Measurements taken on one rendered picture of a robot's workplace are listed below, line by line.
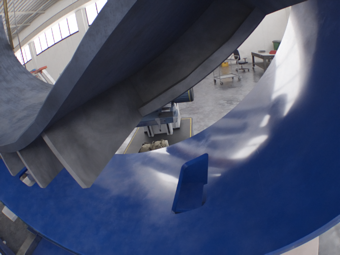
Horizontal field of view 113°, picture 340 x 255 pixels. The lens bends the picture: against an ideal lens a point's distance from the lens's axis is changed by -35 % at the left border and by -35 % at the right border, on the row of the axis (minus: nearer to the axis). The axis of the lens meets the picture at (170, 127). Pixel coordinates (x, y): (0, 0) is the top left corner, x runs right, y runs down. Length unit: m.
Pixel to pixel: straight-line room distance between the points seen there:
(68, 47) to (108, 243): 14.80
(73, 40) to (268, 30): 13.73
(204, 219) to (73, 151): 0.41
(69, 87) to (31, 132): 0.19
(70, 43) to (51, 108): 14.63
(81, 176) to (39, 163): 0.26
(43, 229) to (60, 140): 0.72
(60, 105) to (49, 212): 0.88
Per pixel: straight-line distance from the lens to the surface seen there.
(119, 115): 0.59
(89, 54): 0.23
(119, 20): 0.20
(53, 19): 15.51
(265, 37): 11.58
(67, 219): 1.01
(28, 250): 1.70
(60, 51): 15.80
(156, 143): 1.47
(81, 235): 0.89
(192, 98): 2.03
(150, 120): 2.19
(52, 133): 0.42
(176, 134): 2.61
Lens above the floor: 1.61
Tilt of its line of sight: 26 degrees down
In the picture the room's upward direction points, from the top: 12 degrees counter-clockwise
